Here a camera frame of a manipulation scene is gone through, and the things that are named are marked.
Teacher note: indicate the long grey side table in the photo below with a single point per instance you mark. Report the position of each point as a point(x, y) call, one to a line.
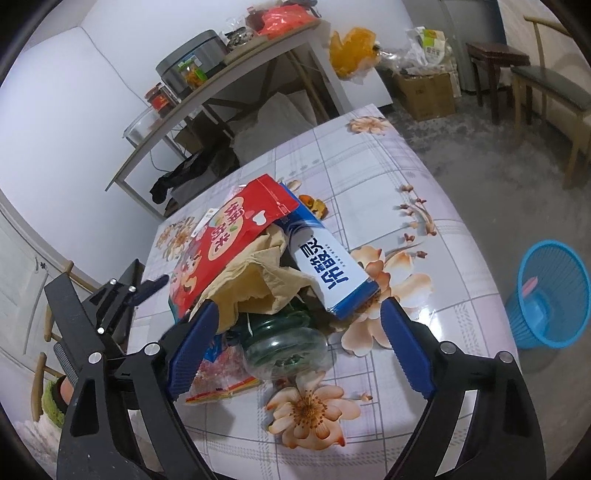
point(194, 99)

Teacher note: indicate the wooden chair with grey cushion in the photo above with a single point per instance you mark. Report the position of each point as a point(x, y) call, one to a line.
point(549, 87)

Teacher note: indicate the small pink wrapper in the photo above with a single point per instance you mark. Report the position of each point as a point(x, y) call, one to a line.
point(530, 285)

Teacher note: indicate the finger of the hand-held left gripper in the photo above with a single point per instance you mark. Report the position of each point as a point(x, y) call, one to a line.
point(150, 287)

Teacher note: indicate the white sack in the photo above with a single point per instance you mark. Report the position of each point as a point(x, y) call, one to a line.
point(281, 120)

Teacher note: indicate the clear wrapper with pink print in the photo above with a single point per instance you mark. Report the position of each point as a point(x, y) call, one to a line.
point(221, 378)

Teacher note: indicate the blue plastic basket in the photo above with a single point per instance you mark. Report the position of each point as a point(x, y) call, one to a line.
point(549, 295)

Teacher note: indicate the red sauce jar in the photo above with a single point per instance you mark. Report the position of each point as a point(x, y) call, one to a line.
point(157, 101)

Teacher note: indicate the clear bag of dark snacks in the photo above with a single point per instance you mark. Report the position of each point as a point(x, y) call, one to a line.
point(240, 38)

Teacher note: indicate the green plastic bottle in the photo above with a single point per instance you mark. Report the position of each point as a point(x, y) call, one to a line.
point(286, 350)

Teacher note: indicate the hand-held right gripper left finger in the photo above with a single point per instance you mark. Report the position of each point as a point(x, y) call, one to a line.
point(191, 344)

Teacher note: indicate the small cardboard box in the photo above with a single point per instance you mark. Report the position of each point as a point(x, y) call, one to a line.
point(194, 136)

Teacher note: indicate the black cloth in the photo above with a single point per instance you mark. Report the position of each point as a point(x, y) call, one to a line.
point(184, 175)

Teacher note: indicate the orange peel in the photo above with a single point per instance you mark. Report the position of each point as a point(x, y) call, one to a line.
point(314, 206)

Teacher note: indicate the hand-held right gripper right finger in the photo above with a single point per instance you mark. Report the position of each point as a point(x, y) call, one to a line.
point(408, 344)

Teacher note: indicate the dark wooden stool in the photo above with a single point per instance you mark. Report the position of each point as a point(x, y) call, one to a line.
point(496, 55)

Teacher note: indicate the crumpled clear plastic bags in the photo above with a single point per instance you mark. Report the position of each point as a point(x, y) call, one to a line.
point(392, 60)

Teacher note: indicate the jar of orange pickles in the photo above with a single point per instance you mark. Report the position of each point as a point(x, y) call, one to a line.
point(193, 74)

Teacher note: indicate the blue toothpaste box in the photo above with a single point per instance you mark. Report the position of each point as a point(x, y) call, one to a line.
point(332, 267)

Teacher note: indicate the large cardboard box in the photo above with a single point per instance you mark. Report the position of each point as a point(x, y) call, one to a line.
point(425, 97)

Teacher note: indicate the white panelled door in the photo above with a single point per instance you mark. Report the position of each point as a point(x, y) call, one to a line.
point(18, 277)

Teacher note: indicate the red plastic bag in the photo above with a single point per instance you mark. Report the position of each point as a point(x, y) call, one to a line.
point(286, 19)

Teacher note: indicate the tan paper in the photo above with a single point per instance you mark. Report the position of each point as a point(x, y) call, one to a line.
point(272, 281)

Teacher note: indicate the silver rice cooker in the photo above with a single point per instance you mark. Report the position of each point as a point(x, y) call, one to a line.
point(184, 60)

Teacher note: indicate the clear glass bowl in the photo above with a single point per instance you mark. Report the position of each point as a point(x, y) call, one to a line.
point(141, 124)

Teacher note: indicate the grey metal cabinet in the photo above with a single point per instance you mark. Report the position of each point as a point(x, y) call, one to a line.
point(471, 27)

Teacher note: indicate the red snack bag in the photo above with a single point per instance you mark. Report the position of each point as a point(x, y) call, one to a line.
point(221, 240)

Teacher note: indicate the white and green packet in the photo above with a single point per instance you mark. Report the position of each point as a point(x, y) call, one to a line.
point(429, 46)

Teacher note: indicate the person's left forearm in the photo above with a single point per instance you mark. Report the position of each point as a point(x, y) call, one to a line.
point(50, 401)

